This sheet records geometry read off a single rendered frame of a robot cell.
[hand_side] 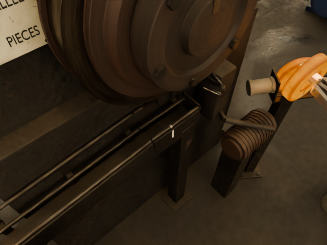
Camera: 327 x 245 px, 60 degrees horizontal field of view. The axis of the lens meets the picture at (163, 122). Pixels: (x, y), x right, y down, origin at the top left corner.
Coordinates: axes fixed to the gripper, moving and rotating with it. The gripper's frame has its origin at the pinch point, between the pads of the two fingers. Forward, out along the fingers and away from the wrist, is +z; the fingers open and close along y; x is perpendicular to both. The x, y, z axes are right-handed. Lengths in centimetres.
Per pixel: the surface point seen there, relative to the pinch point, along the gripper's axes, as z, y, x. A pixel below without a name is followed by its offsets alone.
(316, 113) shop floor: 8, 75, -85
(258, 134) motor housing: 2.1, -3.6, -33.1
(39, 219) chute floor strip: 12, -82, -22
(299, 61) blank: 8.4, 9.8, -7.0
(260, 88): 11.3, -1.0, -16.8
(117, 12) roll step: 10, -52, 33
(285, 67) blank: 10.1, 6.8, -9.7
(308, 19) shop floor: 77, 152, -88
